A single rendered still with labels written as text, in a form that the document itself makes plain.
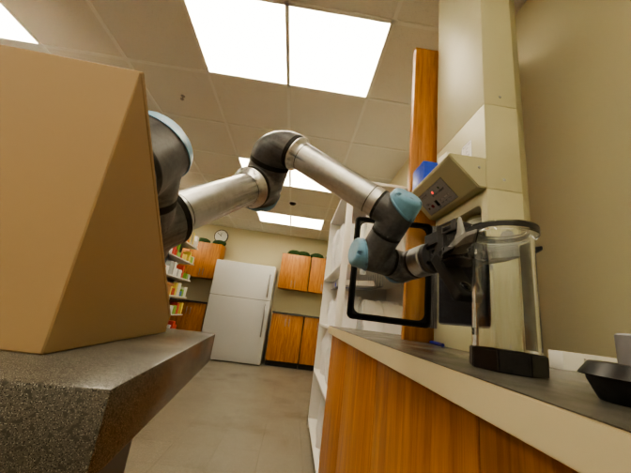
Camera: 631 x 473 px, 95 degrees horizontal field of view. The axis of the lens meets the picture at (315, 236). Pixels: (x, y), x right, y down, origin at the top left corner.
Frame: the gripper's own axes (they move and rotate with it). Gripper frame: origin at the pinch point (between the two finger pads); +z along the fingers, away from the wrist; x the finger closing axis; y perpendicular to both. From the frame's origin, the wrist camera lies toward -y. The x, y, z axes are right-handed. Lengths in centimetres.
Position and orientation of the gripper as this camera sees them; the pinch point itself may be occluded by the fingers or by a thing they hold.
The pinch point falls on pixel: (513, 243)
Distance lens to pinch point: 59.3
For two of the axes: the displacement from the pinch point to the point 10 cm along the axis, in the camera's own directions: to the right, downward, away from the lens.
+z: 3.4, -3.0, -8.9
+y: 0.9, -9.3, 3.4
